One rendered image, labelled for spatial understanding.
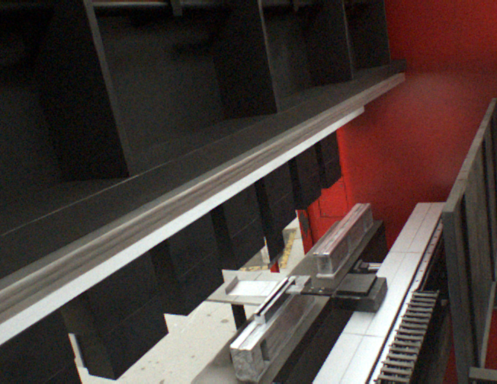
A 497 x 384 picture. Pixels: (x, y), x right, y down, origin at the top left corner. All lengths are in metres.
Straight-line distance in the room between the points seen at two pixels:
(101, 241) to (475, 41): 1.64
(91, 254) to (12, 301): 0.09
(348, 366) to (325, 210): 1.23
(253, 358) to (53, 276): 0.82
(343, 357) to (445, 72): 1.20
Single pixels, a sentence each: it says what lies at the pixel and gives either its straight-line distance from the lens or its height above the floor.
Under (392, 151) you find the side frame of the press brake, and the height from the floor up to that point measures 1.17.
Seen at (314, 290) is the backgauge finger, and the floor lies 1.00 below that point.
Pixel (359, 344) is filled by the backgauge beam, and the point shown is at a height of 0.98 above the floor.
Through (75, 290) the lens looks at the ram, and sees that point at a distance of 0.80.
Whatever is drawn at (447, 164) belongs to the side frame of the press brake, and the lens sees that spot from 2.05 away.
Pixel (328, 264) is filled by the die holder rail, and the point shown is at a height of 0.92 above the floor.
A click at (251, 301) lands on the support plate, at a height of 1.00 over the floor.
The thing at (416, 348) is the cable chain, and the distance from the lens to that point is 1.06.
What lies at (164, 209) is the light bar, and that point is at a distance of 0.62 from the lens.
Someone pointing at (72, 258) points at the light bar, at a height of 1.47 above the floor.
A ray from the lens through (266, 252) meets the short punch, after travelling 1.33.
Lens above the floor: 1.63
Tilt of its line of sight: 15 degrees down
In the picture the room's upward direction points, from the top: 11 degrees counter-clockwise
